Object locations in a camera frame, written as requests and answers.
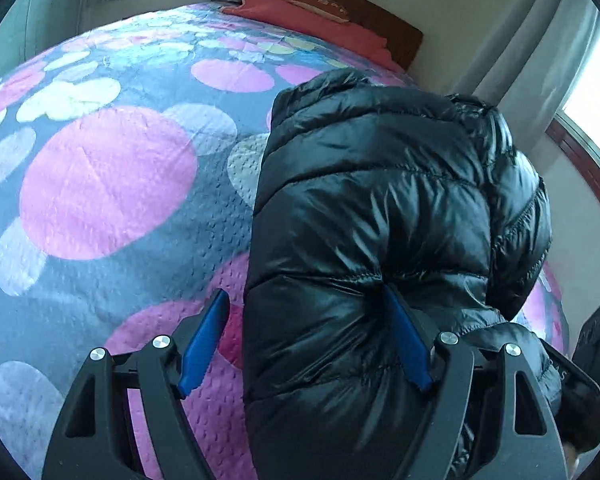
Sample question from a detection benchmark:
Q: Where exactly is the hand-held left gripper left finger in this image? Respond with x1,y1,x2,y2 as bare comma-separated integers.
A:
41,289,231,480

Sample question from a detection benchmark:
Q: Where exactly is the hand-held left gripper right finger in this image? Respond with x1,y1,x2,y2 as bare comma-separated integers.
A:
382,284,571,480

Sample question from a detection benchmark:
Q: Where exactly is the black puffer jacket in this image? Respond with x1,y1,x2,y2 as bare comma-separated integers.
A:
242,67,565,480

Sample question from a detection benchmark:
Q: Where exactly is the circle-print bed blanket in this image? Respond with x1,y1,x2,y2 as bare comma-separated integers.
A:
0,2,572,480

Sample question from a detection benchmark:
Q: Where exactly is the large wood-framed window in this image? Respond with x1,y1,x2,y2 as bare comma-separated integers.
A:
545,25,600,192

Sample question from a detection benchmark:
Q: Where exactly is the long pale curtain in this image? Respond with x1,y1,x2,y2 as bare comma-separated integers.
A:
472,0,600,133

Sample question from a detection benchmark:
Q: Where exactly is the red pillow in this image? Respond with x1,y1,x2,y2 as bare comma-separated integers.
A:
220,0,409,72

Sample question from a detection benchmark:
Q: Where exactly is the patterned brown pillow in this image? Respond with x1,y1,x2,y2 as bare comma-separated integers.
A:
285,0,352,26

